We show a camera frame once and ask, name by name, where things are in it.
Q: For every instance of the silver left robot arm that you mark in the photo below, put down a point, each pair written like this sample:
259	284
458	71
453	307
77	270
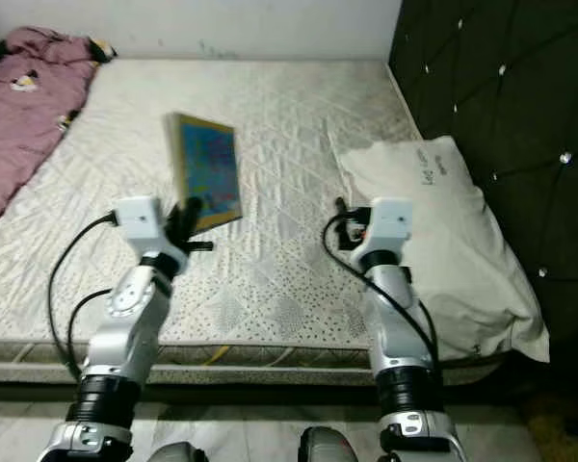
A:
125	327

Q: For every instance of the white pillow with tree print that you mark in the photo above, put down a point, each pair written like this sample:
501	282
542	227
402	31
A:
472	250

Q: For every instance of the white quilted mattress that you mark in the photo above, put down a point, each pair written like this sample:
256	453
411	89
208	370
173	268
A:
135	154

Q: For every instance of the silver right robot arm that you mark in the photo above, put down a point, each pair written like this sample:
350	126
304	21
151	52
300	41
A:
400	327

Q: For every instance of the black tufted headboard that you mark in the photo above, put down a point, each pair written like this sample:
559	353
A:
501	87

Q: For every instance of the colourful yellow-edged picture book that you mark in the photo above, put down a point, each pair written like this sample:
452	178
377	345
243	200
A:
212	173

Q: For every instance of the grey robot right leg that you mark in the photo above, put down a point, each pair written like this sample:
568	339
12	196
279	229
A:
332	447

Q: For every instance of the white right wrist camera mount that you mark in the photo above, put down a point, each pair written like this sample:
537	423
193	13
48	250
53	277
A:
390	221

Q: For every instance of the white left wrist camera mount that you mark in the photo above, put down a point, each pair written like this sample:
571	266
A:
140	221

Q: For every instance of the purple cartoon print blanket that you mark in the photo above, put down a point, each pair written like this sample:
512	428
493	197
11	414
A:
19	125

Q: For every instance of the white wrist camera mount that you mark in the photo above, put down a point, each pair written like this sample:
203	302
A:
390	221
140	221

